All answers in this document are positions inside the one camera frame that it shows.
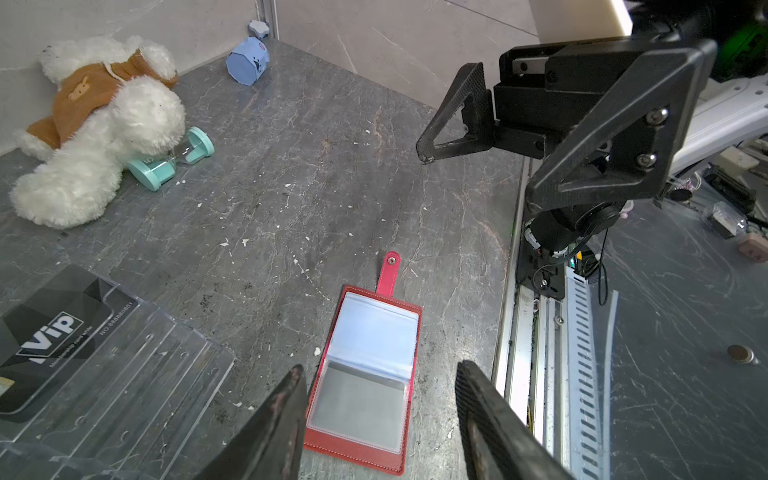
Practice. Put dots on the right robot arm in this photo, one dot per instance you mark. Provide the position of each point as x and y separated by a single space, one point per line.
732 105

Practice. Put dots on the red leather card holder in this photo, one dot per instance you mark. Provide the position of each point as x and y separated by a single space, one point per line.
359 405

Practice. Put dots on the blue cylindrical cup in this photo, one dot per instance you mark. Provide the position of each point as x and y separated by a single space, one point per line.
248 61

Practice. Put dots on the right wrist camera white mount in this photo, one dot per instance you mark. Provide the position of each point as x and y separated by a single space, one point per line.
558 21

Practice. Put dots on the teal small dumbbell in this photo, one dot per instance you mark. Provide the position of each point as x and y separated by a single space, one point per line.
155 171

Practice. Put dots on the aluminium front rail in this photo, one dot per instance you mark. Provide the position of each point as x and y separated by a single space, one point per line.
546 368

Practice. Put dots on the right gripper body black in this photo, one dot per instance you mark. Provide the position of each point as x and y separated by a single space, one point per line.
545 91

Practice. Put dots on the grey corner bracket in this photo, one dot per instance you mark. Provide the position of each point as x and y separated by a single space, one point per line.
259 29

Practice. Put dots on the clear acrylic organizer tray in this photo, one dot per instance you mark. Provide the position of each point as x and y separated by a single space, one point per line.
133 411

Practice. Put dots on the small round coin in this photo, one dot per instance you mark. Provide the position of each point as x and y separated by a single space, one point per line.
741 354

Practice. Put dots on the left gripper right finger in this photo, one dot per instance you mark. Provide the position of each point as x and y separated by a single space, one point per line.
496 444

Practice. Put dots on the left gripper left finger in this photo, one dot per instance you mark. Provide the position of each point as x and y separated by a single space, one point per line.
270 444

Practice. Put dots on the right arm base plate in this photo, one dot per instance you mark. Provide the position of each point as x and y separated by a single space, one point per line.
547 277

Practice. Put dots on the white teddy bear orange shirt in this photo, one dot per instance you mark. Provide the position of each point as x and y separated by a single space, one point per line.
114 103

